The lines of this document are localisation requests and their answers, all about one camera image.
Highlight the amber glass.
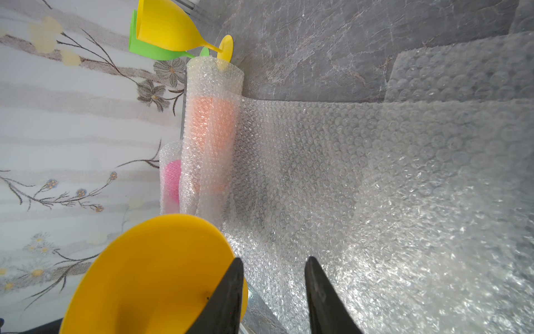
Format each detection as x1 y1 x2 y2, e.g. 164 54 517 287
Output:
61 214 248 333

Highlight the pink glass in bubble wrap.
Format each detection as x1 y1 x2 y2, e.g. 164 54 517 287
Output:
159 141 182 215

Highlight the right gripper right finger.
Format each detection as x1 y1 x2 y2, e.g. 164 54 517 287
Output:
305 256 363 334

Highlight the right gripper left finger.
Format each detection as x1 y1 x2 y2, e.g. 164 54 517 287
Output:
186 257 244 334

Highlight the yellow glass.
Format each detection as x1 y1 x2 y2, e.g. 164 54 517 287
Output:
129 1 234 62

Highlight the green plastic wine glass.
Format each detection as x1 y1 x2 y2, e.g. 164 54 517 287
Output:
129 7 207 61

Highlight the clear bubble wrap sheet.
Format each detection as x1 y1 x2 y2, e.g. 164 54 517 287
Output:
223 99 533 333
385 1 533 102

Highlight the orange glass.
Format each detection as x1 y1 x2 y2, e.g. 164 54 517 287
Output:
179 57 244 228

